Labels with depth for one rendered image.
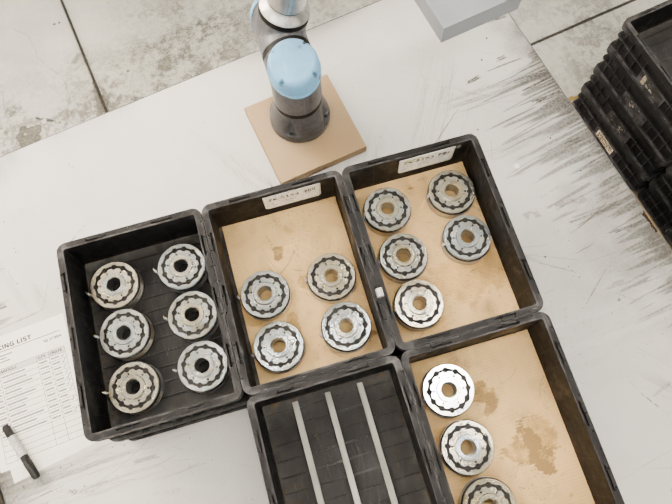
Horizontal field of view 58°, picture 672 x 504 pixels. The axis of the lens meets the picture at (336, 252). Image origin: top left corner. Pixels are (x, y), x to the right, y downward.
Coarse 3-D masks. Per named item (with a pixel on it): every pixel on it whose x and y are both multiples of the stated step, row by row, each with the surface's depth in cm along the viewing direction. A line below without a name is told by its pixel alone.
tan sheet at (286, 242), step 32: (256, 224) 133; (288, 224) 133; (320, 224) 133; (256, 256) 131; (288, 256) 131; (352, 256) 131; (256, 320) 127; (288, 320) 127; (320, 320) 127; (320, 352) 125
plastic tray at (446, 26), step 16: (416, 0) 140; (432, 0) 140; (448, 0) 140; (464, 0) 140; (480, 0) 140; (496, 0) 139; (512, 0) 135; (432, 16) 135; (448, 16) 139; (464, 16) 139; (480, 16) 135; (496, 16) 138; (448, 32) 135
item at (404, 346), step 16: (432, 144) 127; (448, 144) 127; (384, 160) 128; (480, 160) 126; (352, 192) 124; (496, 192) 124; (352, 208) 123; (512, 224) 122; (368, 240) 121; (512, 240) 121; (368, 256) 120; (528, 272) 118; (384, 288) 118; (384, 304) 117; (480, 320) 116; (496, 320) 116; (400, 336) 115; (432, 336) 115; (448, 336) 115
